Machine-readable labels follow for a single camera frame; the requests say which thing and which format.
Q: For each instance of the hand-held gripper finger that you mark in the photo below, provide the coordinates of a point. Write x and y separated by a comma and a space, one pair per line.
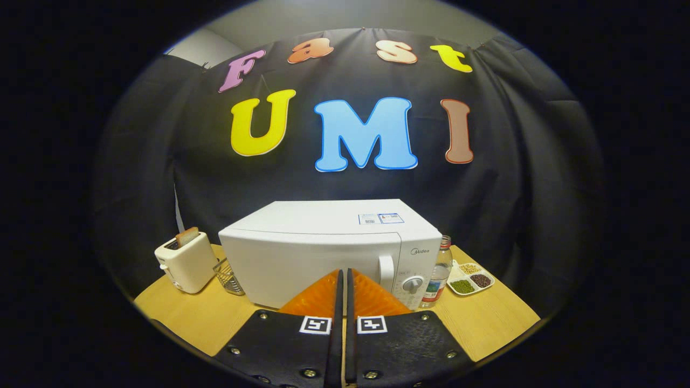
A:
350, 350
337, 345

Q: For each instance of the white microwave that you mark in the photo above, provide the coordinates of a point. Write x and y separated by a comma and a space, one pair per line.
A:
312, 258

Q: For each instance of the clear plastic bottle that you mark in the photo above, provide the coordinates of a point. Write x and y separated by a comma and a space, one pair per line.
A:
437, 275

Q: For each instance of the white divided bean dish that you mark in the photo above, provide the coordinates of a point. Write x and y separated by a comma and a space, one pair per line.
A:
470, 279

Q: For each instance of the white toaster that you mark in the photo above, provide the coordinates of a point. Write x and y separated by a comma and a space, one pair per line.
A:
188, 267

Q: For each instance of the toast slice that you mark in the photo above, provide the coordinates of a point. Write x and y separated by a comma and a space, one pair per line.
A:
187, 237

